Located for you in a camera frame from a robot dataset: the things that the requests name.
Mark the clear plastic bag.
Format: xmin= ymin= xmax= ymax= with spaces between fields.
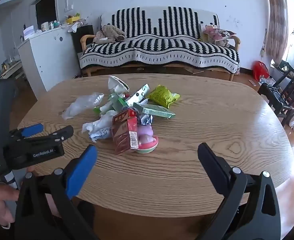
xmin=62 ymin=92 xmax=104 ymax=120

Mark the white tissue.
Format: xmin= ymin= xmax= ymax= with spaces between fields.
xmin=82 ymin=110 xmax=118 ymax=143

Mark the red cigarette box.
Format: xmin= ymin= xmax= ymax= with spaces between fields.
xmin=112 ymin=108 xmax=139 ymax=154

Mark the crushed white paper bowl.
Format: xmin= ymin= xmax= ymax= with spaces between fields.
xmin=108 ymin=75 xmax=129 ymax=94

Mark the silver foil wrapper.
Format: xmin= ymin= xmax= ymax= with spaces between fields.
xmin=125 ymin=83 xmax=150 ymax=107

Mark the green plastic tray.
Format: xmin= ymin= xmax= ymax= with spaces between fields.
xmin=133 ymin=103 xmax=176 ymax=119

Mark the yellow-green snack bag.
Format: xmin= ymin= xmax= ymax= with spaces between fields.
xmin=148 ymin=85 xmax=180 ymax=108

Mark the green white carton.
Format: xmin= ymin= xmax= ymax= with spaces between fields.
xmin=93 ymin=93 xmax=128 ymax=115

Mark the blue white paper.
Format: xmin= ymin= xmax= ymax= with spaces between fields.
xmin=137 ymin=113 xmax=154 ymax=126

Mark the person left hand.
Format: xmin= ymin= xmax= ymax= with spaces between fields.
xmin=0 ymin=184 xmax=19 ymax=229

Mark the white cabinet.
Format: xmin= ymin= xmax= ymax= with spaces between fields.
xmin=18 ymin=28 xmax=81 ymax=99

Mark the pink green bowl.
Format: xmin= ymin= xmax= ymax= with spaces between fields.
xmin=136 ymin=134 xmax=159 ymax=154

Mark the brown plush toy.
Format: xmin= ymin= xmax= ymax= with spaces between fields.
xmin=93 ymin=24 xmax=125 ymax=44

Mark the black wooden chair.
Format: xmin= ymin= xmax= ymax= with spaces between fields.
xmin=258 ymin=60 xmax=294 ymax=126

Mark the red plastic bag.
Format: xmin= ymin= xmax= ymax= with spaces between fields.
xmin=252 ymin=61 xmax=270 ymax=81

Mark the striped blanket sofa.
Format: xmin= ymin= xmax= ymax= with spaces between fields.
xmin=80 ymin=6 xmax=240 ymax=78

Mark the brown patterned curtain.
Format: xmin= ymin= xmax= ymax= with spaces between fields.
xmin=266 ymin=0 xmax=289 ymax=65

